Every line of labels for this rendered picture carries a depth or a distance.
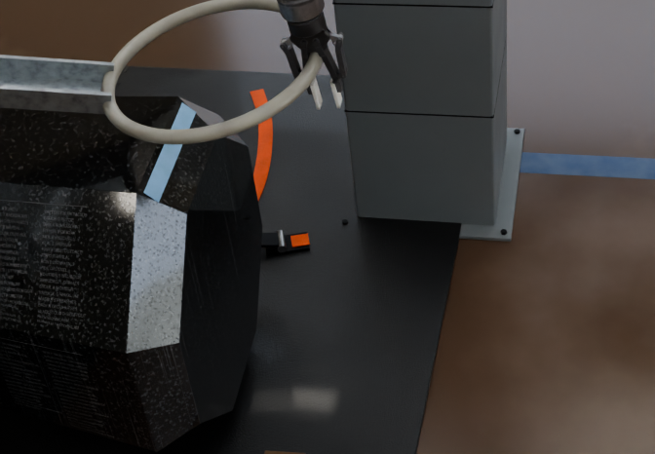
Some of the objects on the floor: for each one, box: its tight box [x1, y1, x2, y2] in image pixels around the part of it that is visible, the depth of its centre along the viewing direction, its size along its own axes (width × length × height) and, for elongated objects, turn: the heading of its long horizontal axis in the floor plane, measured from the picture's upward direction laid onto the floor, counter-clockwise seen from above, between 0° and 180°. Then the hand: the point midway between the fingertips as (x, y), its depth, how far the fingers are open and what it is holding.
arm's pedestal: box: [332, 0, 524, 242], centre depth 340 cm, size 50×50×80 cm
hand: (326, 93), depth 257 cm, fingers closed on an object, 4 cm apart
